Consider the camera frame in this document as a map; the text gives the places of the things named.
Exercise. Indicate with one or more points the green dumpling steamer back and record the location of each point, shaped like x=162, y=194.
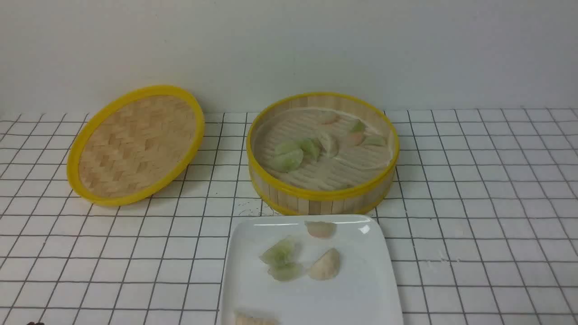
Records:
x=357, y=126

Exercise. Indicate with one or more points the cream dumpling on plate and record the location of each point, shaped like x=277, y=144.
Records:
x=326, y=267

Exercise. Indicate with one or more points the white dumpling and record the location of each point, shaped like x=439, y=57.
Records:
x=329, y=143

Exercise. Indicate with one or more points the green dumpling on plate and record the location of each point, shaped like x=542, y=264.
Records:
x=280, y=254
x=286, y=272

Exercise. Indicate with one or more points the green dumpling on plate upper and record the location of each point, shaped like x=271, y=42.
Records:
x=280, y=254

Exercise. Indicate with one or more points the bamboo steamer lid yellow rim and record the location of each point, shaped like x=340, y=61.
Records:
x=136, y=145

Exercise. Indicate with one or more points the small green dumpling in steamer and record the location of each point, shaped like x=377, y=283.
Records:
x=310, y=148

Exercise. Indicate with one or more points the pink dumpling steamer back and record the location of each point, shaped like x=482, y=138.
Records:
x=327, y=117

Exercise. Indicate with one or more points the pink dumpling steamer right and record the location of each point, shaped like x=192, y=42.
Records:
x=353, y=139

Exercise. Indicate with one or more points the green dumpling on plate lower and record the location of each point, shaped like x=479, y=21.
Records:
x=286, y=272

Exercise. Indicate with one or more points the cream dumpling plate front edge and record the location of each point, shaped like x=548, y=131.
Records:
x=243, y=319

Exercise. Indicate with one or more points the bamboo steamer basket yellow rim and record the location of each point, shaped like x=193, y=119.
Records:
x=355, y=181

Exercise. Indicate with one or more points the large green dumpling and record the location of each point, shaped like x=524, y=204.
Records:
x=287, y=162

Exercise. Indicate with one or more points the pink dumpling on plate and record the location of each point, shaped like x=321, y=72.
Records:
x=321, y=230

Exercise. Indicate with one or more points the white square plate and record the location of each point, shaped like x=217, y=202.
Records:
x=364, y=292

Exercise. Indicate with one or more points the pink dumpling steamer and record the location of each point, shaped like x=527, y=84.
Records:
x=353, y=139
x=327, y=117

